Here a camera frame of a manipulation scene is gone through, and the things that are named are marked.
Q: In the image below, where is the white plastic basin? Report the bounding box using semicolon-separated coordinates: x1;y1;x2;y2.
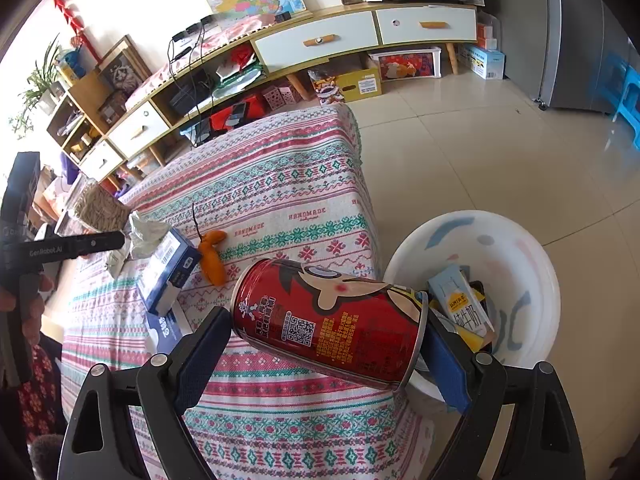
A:
382;209;562;406

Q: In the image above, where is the red cartoon can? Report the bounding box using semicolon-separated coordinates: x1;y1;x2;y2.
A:
230;259;428;390

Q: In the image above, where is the yellow cardboard box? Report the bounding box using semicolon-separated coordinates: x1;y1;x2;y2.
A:
307;67;382;106

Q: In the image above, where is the long white wood cabinet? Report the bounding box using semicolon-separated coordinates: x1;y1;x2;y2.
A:
107;3;476;166

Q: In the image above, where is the black plastic tray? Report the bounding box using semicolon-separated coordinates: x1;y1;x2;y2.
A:
470;281;488;312

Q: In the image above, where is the silver white snack bag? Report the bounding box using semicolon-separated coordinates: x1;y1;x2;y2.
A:
104;248;129;280

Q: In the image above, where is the orange peel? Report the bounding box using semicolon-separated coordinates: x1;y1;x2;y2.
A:
198;230;227;287

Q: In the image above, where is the blue plastic stool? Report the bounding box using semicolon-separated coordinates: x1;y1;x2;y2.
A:
597;52;640;150

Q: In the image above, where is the white paper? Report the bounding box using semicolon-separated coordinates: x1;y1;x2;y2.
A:
128;211;171;260

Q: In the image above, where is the framed raccoon picture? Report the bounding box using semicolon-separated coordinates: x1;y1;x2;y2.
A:
98;35;152;96

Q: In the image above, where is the white blue carton box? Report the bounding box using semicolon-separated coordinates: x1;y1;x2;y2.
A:
457;44;506;80

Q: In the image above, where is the wooden shelf unit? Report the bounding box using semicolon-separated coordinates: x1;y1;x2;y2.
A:
47;70;126;180

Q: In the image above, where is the patterned knit tablecloth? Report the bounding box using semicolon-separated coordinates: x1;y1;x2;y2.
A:
60;103;436;480

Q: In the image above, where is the white drawer bin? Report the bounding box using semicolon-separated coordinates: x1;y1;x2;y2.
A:
369;47;442;81

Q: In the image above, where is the yellow snack wrapper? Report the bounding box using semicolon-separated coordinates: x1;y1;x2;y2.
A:
431;309;492;353

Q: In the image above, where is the person left hand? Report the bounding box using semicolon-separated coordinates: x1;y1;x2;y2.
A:
0;271;56;348

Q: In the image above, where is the blue milk carton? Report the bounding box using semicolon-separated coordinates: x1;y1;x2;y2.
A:
427;264;496;342

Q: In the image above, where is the grey refrigerator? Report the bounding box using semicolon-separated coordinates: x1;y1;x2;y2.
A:
500;0;634;115

